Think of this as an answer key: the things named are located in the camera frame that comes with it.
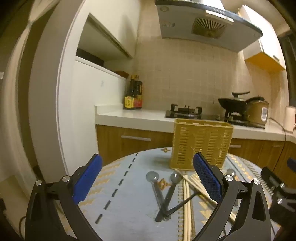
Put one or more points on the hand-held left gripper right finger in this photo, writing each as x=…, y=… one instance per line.
x=208, y=178

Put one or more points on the wall cabinet with orange underside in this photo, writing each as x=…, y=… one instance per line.
x=266, y=58

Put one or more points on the golden rice cooker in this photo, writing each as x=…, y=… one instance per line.
x=256, y=111

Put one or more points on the wooden chopstick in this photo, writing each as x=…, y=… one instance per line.
x=184, y=208
x=196, y=183
x=185, y=178
x=188, y=220

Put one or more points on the black gas stove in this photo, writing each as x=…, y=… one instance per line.
x=185, y=113

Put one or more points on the yellow plastic utensil basket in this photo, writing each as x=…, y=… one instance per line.
x=201, y=139

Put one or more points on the yellow label soy sauce bottle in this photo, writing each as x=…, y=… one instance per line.
x=129, y=97

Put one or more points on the white jug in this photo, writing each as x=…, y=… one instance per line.
x=290, y=118

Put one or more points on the black spoon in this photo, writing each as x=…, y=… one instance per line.
x=170, y=194
x=159, y=197
x=182, y=202

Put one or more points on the silver range hood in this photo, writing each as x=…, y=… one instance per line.
x=180, y=23

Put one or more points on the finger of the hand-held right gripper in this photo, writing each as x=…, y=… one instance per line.
x=291, y=164
x=275, y=183

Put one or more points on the white tall cabinet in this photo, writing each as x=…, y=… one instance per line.
x=78, y=104

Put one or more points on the red label sauce bottle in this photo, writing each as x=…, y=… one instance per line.
x=138, y=97

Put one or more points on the wooden base cabinets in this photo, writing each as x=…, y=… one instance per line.
x=111, y=148

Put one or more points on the white kitchen countertop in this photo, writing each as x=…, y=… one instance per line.
x=138, y=117

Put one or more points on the black wok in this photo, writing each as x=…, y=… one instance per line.
x=231, y=105

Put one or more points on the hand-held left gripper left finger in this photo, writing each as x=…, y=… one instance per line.
x=87, y=178

